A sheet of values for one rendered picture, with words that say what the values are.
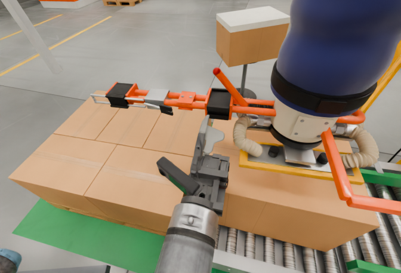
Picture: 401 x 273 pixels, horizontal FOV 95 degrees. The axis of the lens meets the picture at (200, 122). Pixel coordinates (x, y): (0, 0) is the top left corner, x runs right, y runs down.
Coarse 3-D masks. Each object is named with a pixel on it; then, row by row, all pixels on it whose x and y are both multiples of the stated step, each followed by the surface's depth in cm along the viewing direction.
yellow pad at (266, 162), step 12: (264, 144) 61; (276, 144) 61; (240, 156) 59; (252, 156) 58; (264, 156) 57; (276, 156) 57; (324, 156) 53; (252, 168) 57; (264, 168) 56; (276, 168) 55; (288, 168) 55; (300, 168) 54; (312, 168) 54; (324, 168) 53; (348, 168) 53; (360, 180) 51
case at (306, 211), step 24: (216, 120) 94; (216, 144) 83; (336, 144) 80; (240, 168) 74; (240, 192) 67; (264, 192) 67; (288, 192) 66; (312, 192) 66; (336, 192) 65; (360, 192) 65; (240, 216) 81; (264, 216) 74; (288, 216) 69; (312, 216) 64; (336, 216) 60; (360, 216) 60; (288, 240) 87; (312, 240) 80; (336, 240) 73
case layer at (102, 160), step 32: (64, 128) 154; (96, 128) 152; (128, 128) 150; (160, 128) 148; (192, 128) 146; (32, 160) 133; (64, 160) 131; (96, 160) 130; (128, 160) 128; (32, 192) 140; (64, 192) 117; (96, 192) 113; (128, 192) 112; (160, 192) 111; (160, 224) 119
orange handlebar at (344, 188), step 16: (176, 96) 63; (192, 96) 61; (240, 112) 57; (256, 112) 56; (272, 112) 55; (336, 160) 42; (336, 176) 40; (352, 192) 37; (368, 208) 36; (384, 208) 35; (400, 208) 34
